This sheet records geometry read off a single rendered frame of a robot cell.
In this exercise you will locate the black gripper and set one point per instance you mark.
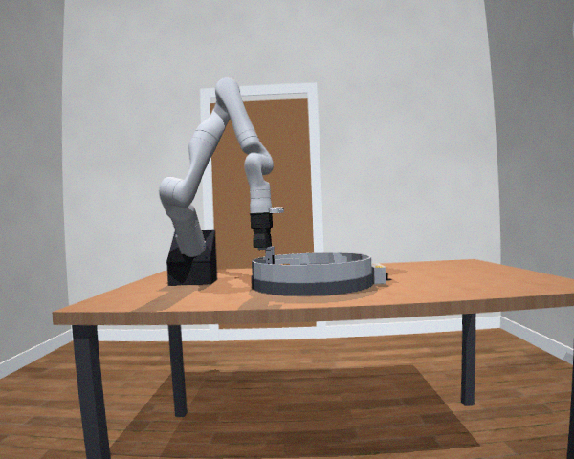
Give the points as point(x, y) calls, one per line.
point(262, 222)

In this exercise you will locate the grey round turntable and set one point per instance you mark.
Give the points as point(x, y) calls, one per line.
point(319, 273)

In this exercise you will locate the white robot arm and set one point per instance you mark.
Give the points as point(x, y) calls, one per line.
point(177, 195)

